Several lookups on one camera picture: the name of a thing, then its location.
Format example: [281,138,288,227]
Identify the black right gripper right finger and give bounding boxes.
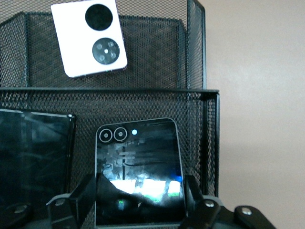
[184,175,277,229]

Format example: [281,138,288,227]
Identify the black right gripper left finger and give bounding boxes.
[0,173,97,229]

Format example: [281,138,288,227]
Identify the long black slab phone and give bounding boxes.
[0,108,76,210]

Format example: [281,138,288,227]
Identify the small black flip phone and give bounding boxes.
[94,117,186,228]

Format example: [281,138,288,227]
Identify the lilac flip phone round lenses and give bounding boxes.
[50,0,128,78]

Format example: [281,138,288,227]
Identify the black two-tier mesh tray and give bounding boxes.
[0,0,221,229]

